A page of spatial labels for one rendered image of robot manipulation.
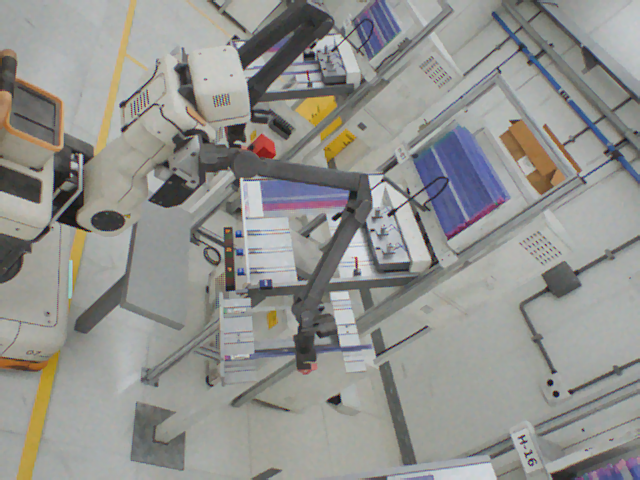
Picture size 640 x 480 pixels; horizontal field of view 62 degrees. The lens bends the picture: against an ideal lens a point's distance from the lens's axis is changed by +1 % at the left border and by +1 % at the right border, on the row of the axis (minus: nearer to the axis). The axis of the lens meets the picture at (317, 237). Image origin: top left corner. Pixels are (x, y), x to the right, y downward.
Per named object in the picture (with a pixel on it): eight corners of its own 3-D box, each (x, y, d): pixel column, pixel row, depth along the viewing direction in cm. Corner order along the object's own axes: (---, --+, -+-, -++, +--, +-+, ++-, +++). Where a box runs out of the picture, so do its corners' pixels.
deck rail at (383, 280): (248, 298, 214) (247, 288, 209) (248, 294, 215) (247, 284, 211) (417, 284, 224) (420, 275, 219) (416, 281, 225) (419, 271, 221)
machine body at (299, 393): (200, 388, 259) (287, 327, 232) (201, 279, 307) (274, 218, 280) (295, 418, 297) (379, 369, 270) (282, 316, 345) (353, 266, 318)
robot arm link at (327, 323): (292, 303, 170) (299, 311, 162) (326, 295, 173) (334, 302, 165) (298, 337, 173) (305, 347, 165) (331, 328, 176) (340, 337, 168)
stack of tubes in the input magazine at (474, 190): (445, 237, 210) (505, 197, 198) (411, 159, 245) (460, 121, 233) (462, 250, 217) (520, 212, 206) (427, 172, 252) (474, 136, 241)
